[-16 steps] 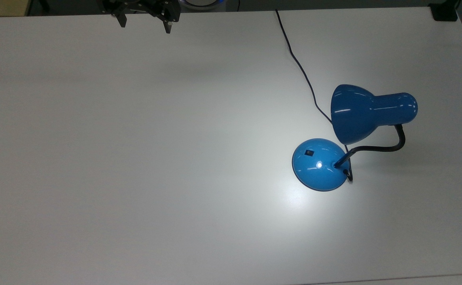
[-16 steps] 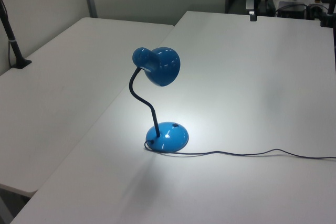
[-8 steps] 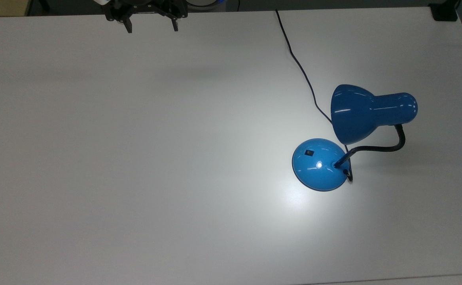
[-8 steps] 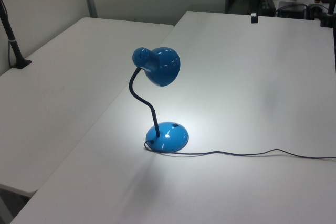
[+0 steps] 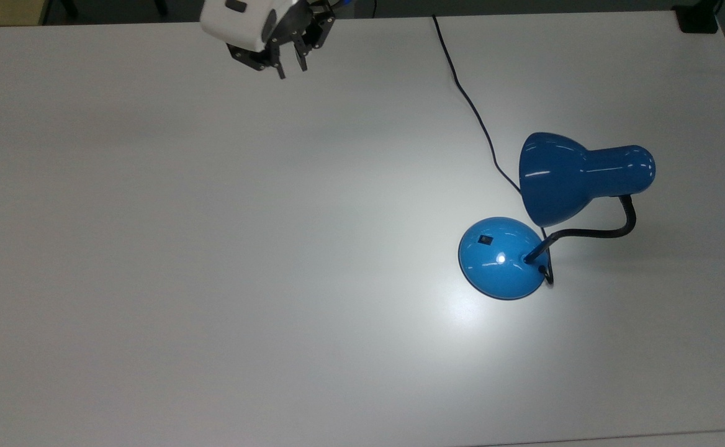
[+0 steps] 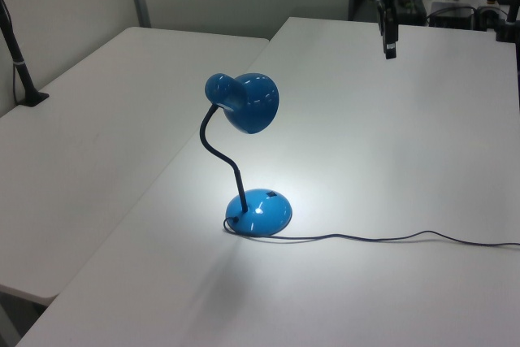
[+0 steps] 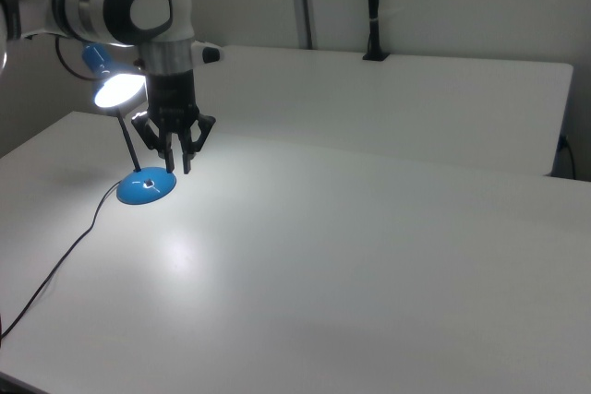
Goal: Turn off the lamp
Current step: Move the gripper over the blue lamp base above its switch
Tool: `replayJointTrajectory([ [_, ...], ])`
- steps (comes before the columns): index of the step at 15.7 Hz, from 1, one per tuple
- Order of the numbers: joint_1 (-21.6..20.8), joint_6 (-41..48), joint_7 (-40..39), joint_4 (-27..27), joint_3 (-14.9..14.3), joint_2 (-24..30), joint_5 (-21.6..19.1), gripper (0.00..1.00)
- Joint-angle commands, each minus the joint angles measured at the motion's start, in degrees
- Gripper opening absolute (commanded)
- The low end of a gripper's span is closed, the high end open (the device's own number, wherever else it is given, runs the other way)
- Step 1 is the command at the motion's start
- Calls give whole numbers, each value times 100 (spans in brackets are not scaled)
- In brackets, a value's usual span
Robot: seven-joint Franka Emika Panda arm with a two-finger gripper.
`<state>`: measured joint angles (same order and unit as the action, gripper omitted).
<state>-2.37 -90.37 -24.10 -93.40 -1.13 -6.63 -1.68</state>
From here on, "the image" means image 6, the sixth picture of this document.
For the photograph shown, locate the black camera pole with clamp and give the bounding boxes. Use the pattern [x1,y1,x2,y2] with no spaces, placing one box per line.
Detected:
[0,0,50,109]

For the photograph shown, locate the black electronics box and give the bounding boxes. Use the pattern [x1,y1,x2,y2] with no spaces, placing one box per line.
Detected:
[426,4,477,30]

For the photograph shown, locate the black clamp stand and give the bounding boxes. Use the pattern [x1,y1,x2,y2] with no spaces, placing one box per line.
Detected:
[492,0,520,44]

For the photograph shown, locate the black box with green lights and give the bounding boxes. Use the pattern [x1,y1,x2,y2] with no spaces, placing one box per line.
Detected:
[394,0,428,26]

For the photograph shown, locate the thin dark lamp cable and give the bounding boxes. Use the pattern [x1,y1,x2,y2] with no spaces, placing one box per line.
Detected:
[222,216,520,249]

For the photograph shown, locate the blue gooseneck desk lamp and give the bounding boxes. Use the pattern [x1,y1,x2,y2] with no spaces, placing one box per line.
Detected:
[201,72,293,237]

